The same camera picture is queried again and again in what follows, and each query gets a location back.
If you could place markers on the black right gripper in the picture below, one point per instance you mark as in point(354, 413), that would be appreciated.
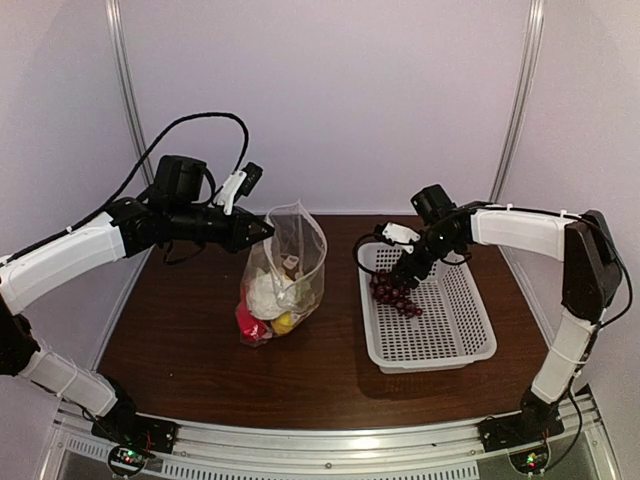
point(409, 276)

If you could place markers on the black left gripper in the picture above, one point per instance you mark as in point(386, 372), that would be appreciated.
point(236, 237)

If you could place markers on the dark red toy grapes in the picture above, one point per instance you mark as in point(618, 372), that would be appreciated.
point(384, 292)

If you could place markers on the clear zip top bag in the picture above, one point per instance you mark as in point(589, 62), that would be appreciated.
point(298, 249)

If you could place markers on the white toy cauliflower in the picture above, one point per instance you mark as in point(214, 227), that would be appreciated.
point(269, 295)

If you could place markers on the white perforated plastic basket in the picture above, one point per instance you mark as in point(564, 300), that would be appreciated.
point(454, 330)

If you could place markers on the yellow toy fruit front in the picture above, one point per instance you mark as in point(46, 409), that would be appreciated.
point(283, 324)

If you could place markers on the red toy bell pepper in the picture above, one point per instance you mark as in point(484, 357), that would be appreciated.
point(252, 330)

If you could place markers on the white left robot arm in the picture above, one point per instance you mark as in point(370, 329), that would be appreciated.
point(168, 211)

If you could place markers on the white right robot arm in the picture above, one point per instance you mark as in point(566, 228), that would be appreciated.
point(592, 274)

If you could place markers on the right round circuit board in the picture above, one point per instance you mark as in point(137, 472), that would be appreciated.
point(530, 461)

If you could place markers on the round circuit board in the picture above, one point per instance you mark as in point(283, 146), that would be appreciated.
point(125, 462)
point(530, 461)

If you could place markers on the left round circuit board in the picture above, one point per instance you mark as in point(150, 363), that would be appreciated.
point(125, 462)

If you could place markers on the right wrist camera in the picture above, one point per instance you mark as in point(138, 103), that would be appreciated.
point(394, 234)

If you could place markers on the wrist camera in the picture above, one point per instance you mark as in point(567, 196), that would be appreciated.
point(240, 183)
point(394, 234)

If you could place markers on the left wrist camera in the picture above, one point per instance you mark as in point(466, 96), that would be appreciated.
point(240, 183)

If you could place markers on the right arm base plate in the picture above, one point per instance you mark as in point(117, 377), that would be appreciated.
point(509, 432)

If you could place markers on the front aluminium rail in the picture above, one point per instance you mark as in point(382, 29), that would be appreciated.
point(450, 450)

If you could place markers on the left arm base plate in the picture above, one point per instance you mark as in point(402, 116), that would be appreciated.
point(147, 433)

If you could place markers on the left aluminium frame post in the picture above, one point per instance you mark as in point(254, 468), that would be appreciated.
point(124, 76)

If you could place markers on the aluminium frame post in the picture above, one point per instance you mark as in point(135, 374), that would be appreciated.
point(532, 40)
point(124, 76)

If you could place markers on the right aluminium frame post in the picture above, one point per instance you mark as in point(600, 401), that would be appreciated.
point(532, 40)

